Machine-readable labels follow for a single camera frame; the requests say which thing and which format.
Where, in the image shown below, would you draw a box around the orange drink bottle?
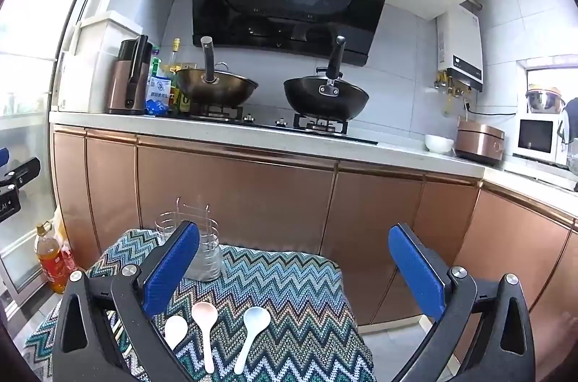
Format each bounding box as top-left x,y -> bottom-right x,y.
33,221 -> 74,295

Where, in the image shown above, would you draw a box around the pale blue spoon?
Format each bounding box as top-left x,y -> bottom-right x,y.
233,306 -> 272,370

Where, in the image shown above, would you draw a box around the white bowl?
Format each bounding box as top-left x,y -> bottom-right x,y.
424,134 -> 455,155

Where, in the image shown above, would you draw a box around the sliding glass door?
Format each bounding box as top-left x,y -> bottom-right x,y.
0,0 -> 128,297

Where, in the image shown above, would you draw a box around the black wok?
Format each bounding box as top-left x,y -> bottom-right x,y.
283,35 -> 370,122

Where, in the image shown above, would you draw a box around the green bottle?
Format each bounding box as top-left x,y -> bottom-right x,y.
150,47 -> 164,79

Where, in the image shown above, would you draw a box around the small white spoon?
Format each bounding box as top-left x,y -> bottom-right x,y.
164,314 -> 189,352

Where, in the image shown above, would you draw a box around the white water heater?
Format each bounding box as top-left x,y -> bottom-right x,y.
435,1 -> 484,93

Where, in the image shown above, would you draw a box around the blue white salt bag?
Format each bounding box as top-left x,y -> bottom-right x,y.
144,75 -> 175,116

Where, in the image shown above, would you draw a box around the steel pot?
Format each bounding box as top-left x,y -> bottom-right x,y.
525,83 -> 565,114

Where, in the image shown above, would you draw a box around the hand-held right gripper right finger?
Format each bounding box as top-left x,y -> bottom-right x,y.
387,222 -> 536,382

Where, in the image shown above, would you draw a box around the copper rice cooker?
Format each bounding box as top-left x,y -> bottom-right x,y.
454,120 -> 505,164

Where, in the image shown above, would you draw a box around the black gas stove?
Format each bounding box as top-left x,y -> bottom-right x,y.
168,104 -> 379,146

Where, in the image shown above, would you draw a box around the zigzag patterned cloth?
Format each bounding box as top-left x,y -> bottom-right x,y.
22,227 -> 378,382

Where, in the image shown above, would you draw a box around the copper electric kettle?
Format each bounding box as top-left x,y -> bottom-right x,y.
105,34 -> 153,115

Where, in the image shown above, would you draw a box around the pink spoon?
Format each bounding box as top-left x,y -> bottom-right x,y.
191,301 -> 219,365

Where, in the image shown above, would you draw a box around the yellow cap oil bottle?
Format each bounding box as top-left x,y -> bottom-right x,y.
168,38 -> 191,114

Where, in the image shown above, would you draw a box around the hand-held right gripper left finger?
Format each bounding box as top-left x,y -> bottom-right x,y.
52,220 -> 202,382

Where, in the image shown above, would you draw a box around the white microwave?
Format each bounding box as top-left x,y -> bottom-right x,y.
514,116 -> 568,166

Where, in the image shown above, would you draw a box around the brass wok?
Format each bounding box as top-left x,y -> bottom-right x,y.
173,36 -> 259,106

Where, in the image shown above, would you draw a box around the copper lower cabinets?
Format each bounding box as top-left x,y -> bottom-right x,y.
51,124 -> 578,365

